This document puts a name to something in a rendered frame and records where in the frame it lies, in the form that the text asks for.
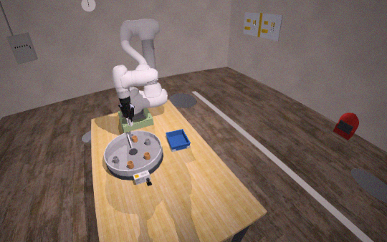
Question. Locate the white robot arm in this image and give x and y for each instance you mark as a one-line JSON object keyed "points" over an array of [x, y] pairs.
{"points": [[145, 73]]}

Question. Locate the blue crate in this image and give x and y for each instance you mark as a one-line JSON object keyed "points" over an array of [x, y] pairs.
{"points": [[178, 140]]}

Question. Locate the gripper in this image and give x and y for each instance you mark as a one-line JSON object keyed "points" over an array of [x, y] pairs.
{"points": [[129, 114]]}

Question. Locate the grey round turning table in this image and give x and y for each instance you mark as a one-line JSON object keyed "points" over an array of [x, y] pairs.
{"points": [[121, 146]]}

